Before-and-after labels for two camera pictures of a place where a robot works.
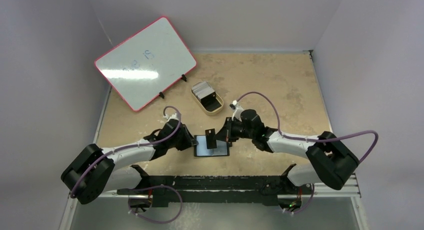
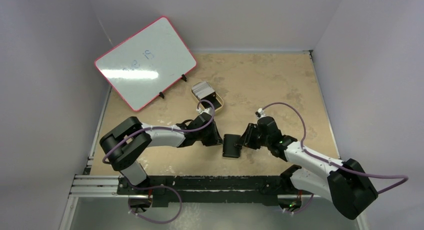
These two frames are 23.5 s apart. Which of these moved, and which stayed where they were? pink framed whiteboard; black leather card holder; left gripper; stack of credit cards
Moved: left gripper; black leather card holder
Stayed: pink framed whiteboard; stack of credit cards
